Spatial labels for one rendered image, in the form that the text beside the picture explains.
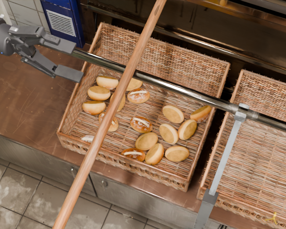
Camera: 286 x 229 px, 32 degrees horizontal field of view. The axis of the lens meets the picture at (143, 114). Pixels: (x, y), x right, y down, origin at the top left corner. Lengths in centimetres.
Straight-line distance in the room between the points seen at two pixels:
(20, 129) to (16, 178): 60
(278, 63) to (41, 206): 143
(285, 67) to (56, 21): 98
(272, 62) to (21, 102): 108
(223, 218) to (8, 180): 123
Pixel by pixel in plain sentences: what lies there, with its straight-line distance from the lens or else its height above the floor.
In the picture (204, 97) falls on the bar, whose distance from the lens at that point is 152.
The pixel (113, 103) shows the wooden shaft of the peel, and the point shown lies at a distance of 147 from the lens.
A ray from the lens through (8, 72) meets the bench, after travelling 233.
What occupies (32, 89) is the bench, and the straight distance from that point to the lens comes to 226.
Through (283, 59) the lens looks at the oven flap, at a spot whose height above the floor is 97.
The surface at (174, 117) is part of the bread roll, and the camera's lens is 208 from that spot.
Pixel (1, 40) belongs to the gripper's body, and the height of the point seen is 152.
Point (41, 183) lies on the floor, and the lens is 270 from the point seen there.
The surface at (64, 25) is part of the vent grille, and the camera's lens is 222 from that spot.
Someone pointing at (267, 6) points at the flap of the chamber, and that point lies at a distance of 144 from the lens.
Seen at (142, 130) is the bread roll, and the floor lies 62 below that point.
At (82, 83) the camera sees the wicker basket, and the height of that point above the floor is 73.
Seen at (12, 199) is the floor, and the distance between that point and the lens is 271.
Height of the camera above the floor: 252
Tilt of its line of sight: 65 degrees down
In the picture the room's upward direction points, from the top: 2 degrees counter-clockwise
